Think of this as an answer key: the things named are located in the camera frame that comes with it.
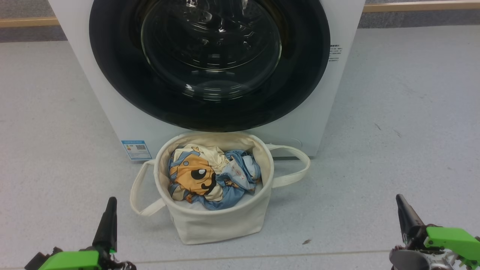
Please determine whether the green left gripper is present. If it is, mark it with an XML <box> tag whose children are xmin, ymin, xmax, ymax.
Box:
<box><xmin>24</xmin><ymin>196</ymin><xmax>137</xmax><ymax>270</ymax></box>

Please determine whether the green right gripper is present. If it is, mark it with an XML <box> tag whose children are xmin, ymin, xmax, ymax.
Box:
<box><xmin>389</xmin><ymin>194</ymin><xmax>480</xmax><ymax>270</ymax></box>

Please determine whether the cream orange cartoon shirt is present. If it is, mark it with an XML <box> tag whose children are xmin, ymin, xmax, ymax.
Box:
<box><xmin>168</xmin><ymin>144</ymin><xmax>230</xmax><ymax>202</ymax></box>

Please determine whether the blue cartoon print garment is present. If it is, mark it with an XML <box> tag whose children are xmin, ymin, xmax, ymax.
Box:
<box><xmin>187</xmin><ymin>149</ymin><xmax>262</xmax><ymax>210</ymax></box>

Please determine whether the washing machine glass door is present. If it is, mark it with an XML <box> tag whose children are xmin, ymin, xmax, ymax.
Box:
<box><xmin>89</xmin><ymin>0</ymin><xmax>331</xmax><ymax>132</ymax></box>

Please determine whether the white front-load washing machine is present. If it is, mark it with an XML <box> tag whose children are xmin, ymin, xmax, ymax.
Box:
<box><xmin>48</xmin><ymin>0</ymin><xmax>366</xmax><ymax>162</ymax></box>

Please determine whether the blue energy label sticker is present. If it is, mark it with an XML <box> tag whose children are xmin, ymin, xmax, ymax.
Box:
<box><xmin>121</xmin><ymin>140</ymin><xmax>152</xmax><ymax>161</ymax></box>

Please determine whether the cream canvas laundry basket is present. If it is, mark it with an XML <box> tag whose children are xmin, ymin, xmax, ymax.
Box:
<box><xmin>130</xmin><ymin>131</ymin><xmax>311</xmax><ymax>245</ymax></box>

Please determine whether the round drain filter cover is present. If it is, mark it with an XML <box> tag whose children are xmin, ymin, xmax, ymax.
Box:
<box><xmin>264</xmin><ymin>137</ymin><xmax>303</xmax><ymax>149</ymax></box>

